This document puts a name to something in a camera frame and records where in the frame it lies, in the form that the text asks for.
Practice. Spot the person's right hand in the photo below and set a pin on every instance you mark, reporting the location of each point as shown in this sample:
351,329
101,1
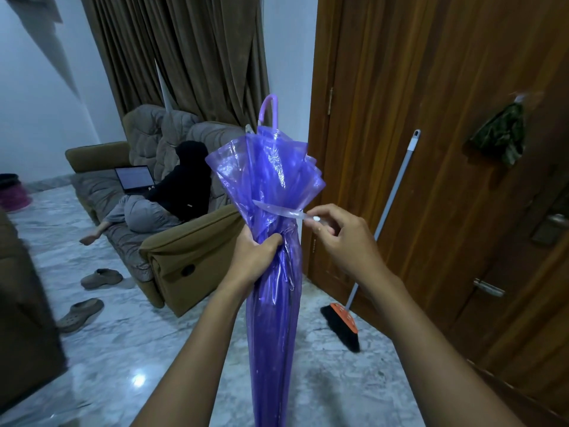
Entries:
351,248

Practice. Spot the person's left thumb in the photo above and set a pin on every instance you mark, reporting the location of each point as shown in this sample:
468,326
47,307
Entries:
268,242

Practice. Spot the brown wooden door frame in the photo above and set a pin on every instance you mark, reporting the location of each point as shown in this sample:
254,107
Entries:
321,106

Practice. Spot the grey clog shoe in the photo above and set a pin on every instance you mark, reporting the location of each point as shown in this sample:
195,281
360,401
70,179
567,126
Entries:
80,314
101,278

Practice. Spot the dark brown armchair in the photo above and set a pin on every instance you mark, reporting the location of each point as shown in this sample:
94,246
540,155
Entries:
24,315

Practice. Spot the olive and grey sofa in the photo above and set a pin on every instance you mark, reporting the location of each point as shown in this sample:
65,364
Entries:
146,217

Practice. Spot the brown wooden door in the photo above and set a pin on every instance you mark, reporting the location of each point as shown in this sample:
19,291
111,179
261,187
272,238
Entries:
449,173

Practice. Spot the black laptop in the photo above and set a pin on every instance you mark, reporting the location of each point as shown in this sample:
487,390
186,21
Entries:
134,178

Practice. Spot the pink basket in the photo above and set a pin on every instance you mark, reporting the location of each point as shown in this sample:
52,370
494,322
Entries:
14,193

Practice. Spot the person's right forearm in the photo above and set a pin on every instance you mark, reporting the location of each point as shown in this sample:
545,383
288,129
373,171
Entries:
435,355

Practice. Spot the grey broom with orange head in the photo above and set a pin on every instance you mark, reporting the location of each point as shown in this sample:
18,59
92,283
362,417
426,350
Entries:
378,231

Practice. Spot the person's right thumb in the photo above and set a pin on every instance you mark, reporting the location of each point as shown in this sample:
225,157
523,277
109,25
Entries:
323,237

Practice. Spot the person's left forearm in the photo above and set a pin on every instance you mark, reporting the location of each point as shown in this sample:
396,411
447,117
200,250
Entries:
195,360

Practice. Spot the brown curtain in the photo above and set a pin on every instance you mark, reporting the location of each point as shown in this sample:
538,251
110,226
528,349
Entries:
186,53

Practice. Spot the purple transparent umbrella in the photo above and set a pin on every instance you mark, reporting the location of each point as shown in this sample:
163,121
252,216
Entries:
272,244

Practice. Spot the person's left hand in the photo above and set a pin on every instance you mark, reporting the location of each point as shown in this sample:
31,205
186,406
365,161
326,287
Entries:
249,262

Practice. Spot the camouflage cloth on hook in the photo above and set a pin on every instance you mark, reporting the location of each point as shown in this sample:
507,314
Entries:
500,134

